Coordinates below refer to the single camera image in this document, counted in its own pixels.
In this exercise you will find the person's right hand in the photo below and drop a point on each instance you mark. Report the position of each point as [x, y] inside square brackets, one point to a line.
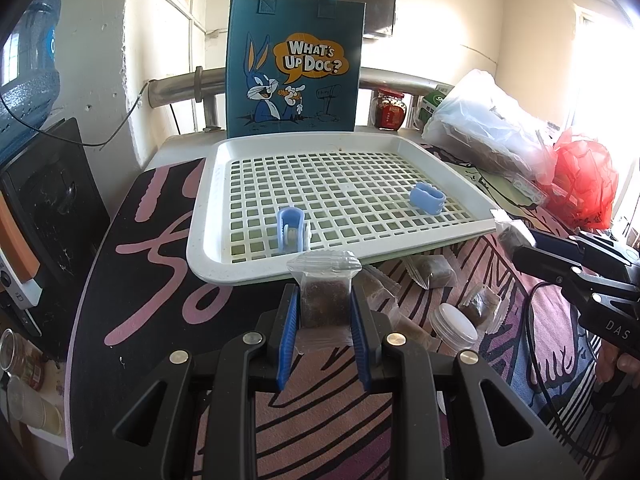
[611, 362]

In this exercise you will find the metal bed rail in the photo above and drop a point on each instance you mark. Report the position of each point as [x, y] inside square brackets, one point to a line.
[175, 87]

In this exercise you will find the black wall television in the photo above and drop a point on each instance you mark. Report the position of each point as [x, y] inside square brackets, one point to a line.
[381, 5]

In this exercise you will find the brown snack packet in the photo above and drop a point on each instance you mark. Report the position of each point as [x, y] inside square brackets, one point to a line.
[322, 305]
[512, 232]
[482, 307]
[412, 332]
[431, 271]
[379, 290]

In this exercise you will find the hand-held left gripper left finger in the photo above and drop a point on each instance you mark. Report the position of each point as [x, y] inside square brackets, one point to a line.
[287, 332]

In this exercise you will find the green box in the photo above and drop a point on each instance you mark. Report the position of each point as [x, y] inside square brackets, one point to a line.
[427, 106]

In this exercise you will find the white perforated plastic tray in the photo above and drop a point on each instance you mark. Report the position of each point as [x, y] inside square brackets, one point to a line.
[205, 255]

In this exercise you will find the light blue clip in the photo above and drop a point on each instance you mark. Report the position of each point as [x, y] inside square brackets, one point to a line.
[427, 199]

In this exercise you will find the blue water jug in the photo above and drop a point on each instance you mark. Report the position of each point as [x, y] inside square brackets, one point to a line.
[30, 70]

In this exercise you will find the round clear container white lid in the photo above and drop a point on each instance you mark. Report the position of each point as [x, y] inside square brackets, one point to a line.
[454, 325]

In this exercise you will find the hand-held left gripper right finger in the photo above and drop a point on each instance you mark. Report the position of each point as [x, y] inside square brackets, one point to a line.
[361, 335]

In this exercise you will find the red sauce jar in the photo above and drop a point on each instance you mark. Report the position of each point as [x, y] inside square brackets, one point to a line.
[389, 110]

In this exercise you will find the black water dispenser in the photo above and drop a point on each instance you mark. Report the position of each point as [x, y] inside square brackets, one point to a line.
[55, 210]

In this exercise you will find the clear plastic bag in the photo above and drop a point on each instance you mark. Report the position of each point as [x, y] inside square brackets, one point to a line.
[490, 120]

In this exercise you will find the white blister pack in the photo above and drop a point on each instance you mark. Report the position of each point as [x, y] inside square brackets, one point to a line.
[527, 192]

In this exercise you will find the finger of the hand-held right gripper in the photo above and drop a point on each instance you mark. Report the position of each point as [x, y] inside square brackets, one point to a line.
[555, 241]
[545, 265]

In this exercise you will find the red plastic bag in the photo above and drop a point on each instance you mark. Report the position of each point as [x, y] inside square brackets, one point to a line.
[582, 175]

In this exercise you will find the blue clip with white flower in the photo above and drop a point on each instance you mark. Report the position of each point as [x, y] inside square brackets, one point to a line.
[283, 230]

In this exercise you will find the stack of plastic cups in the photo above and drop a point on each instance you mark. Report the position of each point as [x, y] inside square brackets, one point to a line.
[35, 407]

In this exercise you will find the glass jar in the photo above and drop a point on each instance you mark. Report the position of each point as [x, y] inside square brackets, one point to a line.
[22, 360]

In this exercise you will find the blue cartoon tote bag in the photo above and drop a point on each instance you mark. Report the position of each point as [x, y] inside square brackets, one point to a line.
[300, 105]

